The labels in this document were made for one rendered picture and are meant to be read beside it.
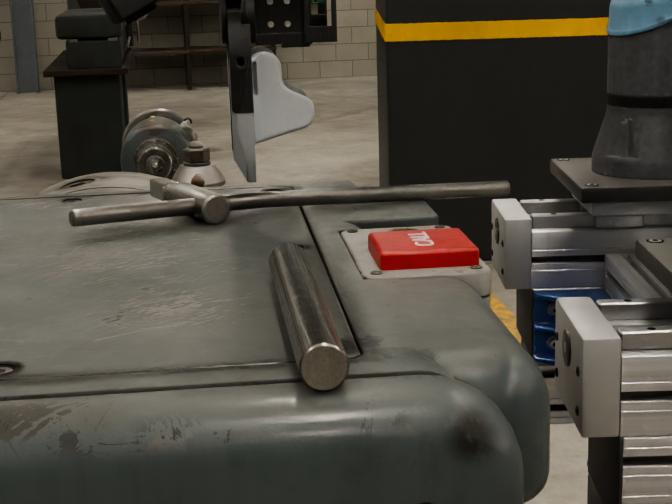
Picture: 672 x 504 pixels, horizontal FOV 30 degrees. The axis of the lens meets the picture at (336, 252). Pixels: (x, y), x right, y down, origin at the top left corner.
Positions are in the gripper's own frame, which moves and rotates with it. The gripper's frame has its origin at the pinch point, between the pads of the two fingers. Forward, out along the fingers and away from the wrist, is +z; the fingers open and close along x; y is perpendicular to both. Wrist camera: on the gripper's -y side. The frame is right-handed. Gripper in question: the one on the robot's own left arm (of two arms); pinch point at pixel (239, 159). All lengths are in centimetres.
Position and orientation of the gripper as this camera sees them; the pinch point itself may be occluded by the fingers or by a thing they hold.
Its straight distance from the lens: 93.6
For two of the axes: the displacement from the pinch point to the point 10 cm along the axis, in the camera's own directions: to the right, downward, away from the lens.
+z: 0.3, 9.7, 2.3
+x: -1.1, -2.3, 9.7
